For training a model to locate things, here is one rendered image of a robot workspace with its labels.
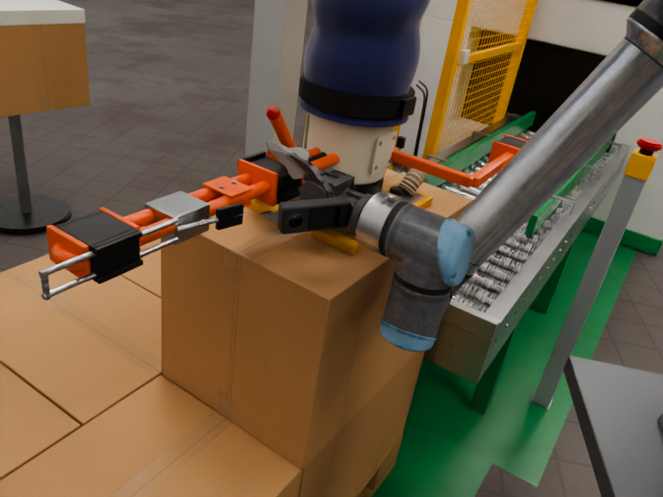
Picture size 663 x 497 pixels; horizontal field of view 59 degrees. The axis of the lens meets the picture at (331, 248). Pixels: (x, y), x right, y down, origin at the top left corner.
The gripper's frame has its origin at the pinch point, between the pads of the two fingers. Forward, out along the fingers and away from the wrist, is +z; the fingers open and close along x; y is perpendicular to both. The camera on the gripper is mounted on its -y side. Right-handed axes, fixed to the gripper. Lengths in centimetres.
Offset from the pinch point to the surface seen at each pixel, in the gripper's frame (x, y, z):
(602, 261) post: -43, 118, -49
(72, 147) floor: -107, 141, 264
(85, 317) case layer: -53, -3, 49
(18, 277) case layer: -53, -4, 75
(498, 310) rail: -48, 71, -31
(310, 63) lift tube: 16.7, 17.9, 5.2
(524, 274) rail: -48, 97, -31
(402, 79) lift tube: 16.7, 25.1, -10.3
